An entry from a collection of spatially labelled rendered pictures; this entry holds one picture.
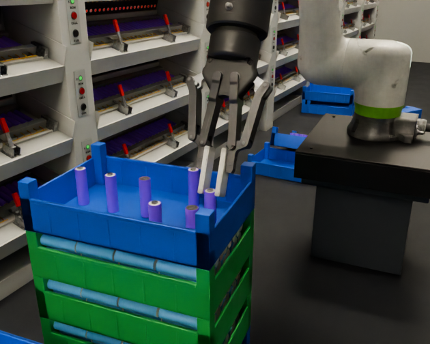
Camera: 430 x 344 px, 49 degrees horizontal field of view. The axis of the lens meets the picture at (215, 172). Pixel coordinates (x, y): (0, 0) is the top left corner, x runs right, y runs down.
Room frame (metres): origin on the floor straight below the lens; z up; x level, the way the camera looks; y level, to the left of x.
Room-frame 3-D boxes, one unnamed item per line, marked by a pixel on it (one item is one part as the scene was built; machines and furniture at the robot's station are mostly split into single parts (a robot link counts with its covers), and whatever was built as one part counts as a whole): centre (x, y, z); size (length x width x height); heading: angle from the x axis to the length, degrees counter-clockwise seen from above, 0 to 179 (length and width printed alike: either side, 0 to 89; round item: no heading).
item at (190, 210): (0.57, 0.03, 0.44); 0.02 x 0.02 x 0.06
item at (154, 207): (0.59, 0.08, 0.44); 0.02 x 0.02 x 0.06
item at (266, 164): (1.88, -0.31, 0.04); 0.30 x 0.20 x 0.08; 62
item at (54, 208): (0.67, 0.11, 0.44); 0.30 x 0.20 x 0.08; 69
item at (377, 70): (1.27, -0.43, 0.51); 0.16 x 0.13 x 0.19; 63
